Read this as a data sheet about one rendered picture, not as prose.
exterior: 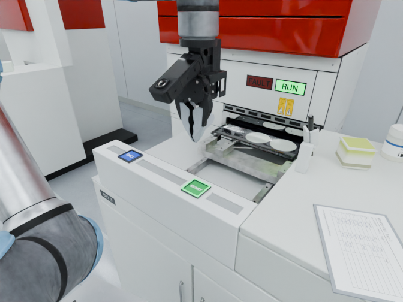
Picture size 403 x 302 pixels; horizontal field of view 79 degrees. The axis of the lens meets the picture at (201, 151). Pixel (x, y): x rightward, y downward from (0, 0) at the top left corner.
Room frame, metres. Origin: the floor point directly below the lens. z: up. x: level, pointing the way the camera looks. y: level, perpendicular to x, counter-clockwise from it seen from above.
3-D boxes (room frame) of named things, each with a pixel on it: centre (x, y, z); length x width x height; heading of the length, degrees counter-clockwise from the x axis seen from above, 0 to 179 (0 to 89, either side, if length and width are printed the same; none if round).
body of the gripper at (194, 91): (0.51, 0.00, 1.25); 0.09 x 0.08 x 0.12; 142
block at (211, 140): (0.87, -0.03, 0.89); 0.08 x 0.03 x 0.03; 142
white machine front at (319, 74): (1.11, -0.15, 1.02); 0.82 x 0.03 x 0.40; 52
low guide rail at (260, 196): (0.67, -0.24, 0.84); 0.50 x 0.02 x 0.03; 142
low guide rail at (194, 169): (0.84, -0.03, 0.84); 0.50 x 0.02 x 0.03; 142
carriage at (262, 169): (0.77, -0.15, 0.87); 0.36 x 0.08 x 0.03; 52
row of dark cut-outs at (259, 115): (0.99, -0.28, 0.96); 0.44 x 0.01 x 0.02; 52
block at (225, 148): (0.82, -0.09, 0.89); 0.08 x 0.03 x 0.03; 142
